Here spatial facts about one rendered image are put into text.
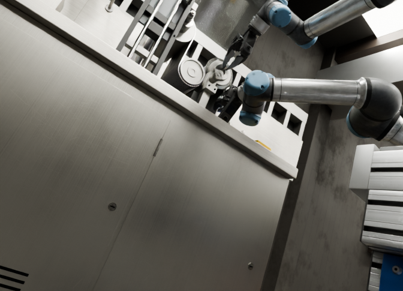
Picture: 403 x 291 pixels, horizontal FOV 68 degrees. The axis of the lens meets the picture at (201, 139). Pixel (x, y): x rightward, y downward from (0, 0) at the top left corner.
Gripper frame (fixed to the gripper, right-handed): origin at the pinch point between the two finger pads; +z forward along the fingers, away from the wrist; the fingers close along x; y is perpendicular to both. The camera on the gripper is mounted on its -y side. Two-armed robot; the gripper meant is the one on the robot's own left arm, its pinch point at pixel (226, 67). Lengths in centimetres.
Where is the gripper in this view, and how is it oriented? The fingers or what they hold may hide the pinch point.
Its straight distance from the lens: 136.9
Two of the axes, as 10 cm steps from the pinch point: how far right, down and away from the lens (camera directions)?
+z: -6.0, 6.7, 4.3
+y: -0.5, -5.7, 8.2
